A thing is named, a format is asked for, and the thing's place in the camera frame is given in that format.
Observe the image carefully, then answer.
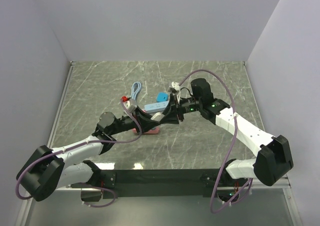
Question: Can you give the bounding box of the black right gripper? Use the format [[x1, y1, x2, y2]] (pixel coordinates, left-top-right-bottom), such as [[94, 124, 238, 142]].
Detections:
[[160, 93, 202, 125]]

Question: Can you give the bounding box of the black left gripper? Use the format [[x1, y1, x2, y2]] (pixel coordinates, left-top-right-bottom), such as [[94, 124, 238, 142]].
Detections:
[[109, 106, 160, 135]]

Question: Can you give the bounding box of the pink triangular power strip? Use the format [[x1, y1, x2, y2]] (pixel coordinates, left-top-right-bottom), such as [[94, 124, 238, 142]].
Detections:
[[132, 127, 160, 135]]

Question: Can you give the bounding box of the light blue power strip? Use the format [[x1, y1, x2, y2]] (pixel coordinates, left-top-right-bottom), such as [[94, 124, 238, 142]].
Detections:
[[144, 101, 169, 113]]

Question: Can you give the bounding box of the blue plug adapter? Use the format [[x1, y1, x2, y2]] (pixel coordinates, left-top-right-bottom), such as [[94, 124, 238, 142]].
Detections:
[[156, 92, 169, 102]]

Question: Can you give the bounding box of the white plug adapter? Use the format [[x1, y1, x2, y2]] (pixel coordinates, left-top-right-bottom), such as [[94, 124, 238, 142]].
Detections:
[[151, 112, 165, 122]]

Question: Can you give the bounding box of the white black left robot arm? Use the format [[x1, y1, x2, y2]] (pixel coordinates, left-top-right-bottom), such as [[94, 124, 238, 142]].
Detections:
[[15, 95, 179, 202]]

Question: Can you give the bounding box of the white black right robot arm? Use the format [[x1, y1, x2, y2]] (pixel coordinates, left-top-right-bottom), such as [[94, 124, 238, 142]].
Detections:
[[168, 78, 294, 186]]

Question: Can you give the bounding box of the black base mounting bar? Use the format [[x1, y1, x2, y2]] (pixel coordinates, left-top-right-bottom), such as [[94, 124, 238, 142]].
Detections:
[[69, 168, 251, 202]]

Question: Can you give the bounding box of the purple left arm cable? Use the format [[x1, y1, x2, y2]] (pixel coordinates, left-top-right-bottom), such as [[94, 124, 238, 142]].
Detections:
[[15, 98, 147, 208]]

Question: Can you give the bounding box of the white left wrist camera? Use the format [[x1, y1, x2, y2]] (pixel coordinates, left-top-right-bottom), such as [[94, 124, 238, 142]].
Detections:
[[121, 96, 137, 113]]

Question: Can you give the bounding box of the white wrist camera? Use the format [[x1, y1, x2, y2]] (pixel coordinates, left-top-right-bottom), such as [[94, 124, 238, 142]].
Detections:
[[168, 81, 181, 98], [121, 96, 137, 113]]

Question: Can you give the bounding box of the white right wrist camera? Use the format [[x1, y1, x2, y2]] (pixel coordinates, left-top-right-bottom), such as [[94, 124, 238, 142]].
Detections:
[[168, 81, 181, 98]]

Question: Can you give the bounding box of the light blue power strip cable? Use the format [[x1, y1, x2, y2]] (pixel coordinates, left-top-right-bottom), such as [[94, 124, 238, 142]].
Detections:
[[130, 82, 143, 101]]

